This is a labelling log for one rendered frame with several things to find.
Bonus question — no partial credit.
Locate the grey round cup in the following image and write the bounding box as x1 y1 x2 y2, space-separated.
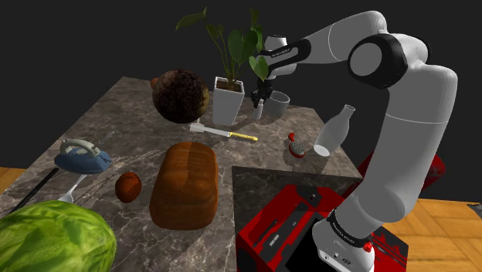
263 90 291 117

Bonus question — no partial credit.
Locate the small white shaker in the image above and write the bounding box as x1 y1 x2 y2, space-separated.
251 98 265 121

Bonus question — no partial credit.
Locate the green plant in white pot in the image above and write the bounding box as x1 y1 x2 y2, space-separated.
175 6 270 127

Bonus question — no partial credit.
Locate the white glass bottle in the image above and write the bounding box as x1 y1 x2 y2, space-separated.
314 104 356 158

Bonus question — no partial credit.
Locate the dark brown sphere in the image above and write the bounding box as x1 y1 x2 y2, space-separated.
151 69 210 124

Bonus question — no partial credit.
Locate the brown bread loaf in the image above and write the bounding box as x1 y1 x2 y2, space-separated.
148 141 219 231

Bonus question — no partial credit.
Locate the red and black robot stand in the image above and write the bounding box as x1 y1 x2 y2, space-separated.
235 152 447 272

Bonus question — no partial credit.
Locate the small silver utensil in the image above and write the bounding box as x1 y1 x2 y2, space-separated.
98 130 115 146

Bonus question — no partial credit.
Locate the blue clothes iron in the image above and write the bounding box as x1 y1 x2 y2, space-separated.
53 138 113 175

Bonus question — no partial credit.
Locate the white spoon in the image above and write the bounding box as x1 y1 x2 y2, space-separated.
57 173 89 205

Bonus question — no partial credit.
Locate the black stick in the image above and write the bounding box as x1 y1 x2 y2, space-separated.
6 167 61 216

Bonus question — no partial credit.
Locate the green lettuce head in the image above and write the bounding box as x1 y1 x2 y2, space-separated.
0 199 118 272

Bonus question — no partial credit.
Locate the yellow handled knife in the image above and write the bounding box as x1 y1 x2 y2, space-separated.
188 123 260 143

